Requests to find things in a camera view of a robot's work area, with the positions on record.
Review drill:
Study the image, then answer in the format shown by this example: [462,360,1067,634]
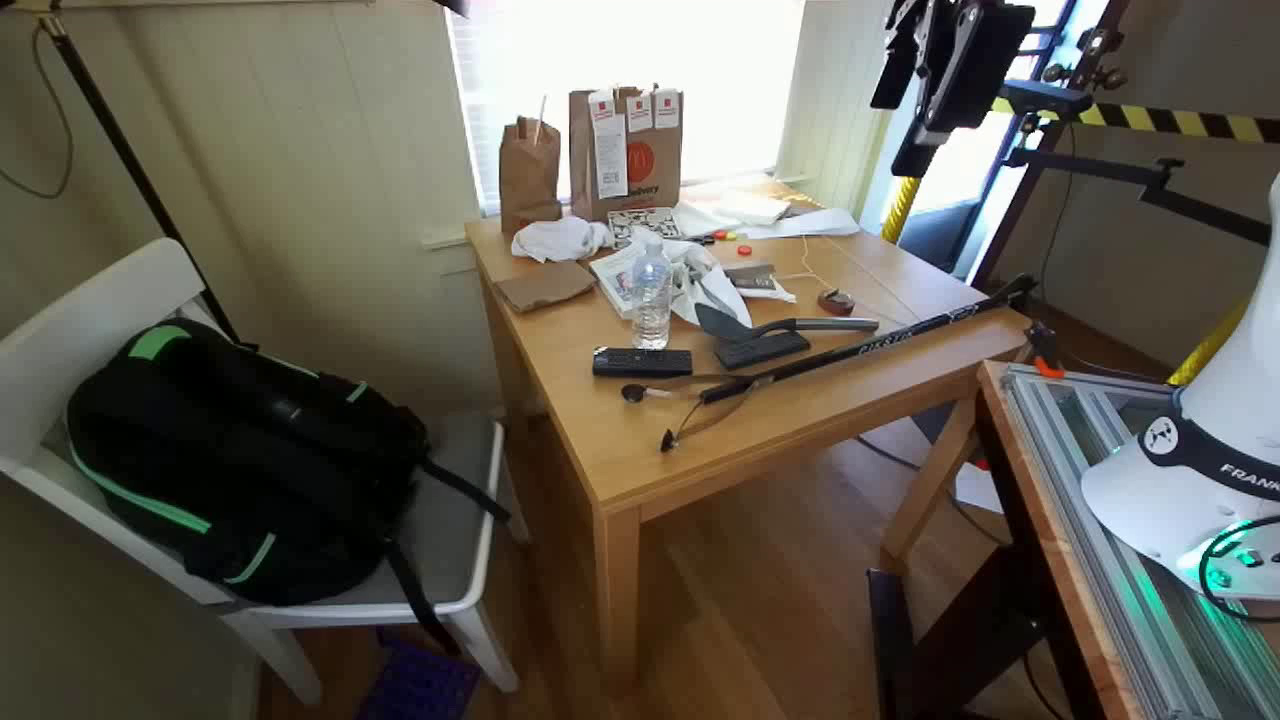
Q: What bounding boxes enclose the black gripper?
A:
[869,0,1041,179]

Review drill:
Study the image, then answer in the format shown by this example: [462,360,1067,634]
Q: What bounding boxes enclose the black stapler tool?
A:
[692,298,884,374]

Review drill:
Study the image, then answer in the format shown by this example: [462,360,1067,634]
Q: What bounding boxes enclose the yellow pole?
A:
[1165,290,1257,392]
[877,170,926,247]

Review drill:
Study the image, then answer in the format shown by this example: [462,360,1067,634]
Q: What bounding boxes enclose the dark blue metal ladder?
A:
[971,0,1116,290]

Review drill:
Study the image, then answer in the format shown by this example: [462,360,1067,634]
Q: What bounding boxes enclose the dark blue seat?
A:
[896,195,987,277]

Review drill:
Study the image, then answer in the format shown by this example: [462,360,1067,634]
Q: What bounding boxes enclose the thick white napkin stack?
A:
[738,198,869,245]

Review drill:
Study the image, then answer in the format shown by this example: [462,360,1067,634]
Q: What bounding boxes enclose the long black rod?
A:
[694,272,1041,408]

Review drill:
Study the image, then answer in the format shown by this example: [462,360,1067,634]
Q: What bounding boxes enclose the yellow black striped bar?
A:
[991,91,1280,148]

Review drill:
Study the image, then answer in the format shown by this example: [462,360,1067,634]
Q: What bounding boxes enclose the large brown delivery paper bag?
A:
[563,78,688,225]

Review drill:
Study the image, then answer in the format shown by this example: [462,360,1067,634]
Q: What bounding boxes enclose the white paper napkin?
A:
[688,261,803,332]

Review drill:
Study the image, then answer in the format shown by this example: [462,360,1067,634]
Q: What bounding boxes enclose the black orange clamp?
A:
[1021,317,1074,384]

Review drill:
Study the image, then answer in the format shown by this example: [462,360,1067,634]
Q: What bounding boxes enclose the long white receipt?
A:
[587,91,632,204]

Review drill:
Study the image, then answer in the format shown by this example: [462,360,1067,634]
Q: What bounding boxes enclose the clear plastic water bottle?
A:
[624,247,676,354]

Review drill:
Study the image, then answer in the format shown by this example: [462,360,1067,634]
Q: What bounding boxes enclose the light wooden table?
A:
[462,195,1037,670]

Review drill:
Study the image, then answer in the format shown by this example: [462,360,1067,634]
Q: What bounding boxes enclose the black rectangular box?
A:
[587,344,700,384]

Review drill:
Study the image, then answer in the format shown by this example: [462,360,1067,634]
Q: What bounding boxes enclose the crumpled white paper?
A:
[506,212,620,267]

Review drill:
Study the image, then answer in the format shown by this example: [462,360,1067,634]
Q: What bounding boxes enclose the small brown paper bag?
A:
[494,94,567,245]

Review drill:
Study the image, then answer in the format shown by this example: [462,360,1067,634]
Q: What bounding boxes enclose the black earphones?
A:
[617,374,755,459]

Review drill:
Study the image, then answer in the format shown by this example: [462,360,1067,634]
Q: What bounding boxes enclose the brown cardboard piece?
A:
[489,261,598,321]

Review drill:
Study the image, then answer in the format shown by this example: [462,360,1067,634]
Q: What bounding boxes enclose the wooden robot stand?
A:
[864,354,1165,720]

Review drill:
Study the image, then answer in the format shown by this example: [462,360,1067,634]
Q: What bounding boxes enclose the white chair with solid back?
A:
[0,237,522,707]

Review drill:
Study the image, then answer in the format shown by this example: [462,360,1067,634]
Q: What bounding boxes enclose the black backpack with green trim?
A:
[64,317,517,657]

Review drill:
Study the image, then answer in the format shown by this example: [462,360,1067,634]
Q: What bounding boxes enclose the blue item under chair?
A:
[355,634,489,720]

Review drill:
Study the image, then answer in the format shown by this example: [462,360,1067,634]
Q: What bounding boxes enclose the thin black leaning pole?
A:
[36,12,247,348]

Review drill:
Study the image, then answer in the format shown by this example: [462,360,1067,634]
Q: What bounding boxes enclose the black base cable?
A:
[1191,513,1280,624]

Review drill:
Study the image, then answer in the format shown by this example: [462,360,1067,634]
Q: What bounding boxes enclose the thin black wall cable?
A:
[0,25,81,204]

